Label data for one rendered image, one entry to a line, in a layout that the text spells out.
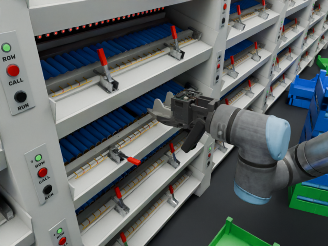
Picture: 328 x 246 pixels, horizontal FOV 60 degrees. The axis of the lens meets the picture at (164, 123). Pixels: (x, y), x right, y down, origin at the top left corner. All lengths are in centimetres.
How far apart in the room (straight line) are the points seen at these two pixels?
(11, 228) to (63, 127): 22
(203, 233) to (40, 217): 74
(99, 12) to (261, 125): 40
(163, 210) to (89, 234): 38
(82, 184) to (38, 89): 27
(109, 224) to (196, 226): 47
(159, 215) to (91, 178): 48
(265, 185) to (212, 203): 64
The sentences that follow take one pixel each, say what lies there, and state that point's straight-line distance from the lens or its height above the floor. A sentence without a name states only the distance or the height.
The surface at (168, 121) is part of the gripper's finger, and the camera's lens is 74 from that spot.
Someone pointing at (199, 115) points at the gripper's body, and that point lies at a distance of 72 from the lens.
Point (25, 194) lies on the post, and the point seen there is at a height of 58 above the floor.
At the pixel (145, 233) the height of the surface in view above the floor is 10.
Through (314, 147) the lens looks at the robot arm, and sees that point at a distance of 72.
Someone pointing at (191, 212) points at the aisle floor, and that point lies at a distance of 128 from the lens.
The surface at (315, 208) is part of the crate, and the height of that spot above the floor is 3.
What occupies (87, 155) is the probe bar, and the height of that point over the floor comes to 53.
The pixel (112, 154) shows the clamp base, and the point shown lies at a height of 51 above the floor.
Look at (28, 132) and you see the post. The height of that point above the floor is 69.
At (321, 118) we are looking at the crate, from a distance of 114.
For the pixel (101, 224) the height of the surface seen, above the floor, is 30.
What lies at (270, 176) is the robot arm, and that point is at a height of 52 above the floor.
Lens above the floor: 95
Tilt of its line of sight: 31 degrees down
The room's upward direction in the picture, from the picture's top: straight up
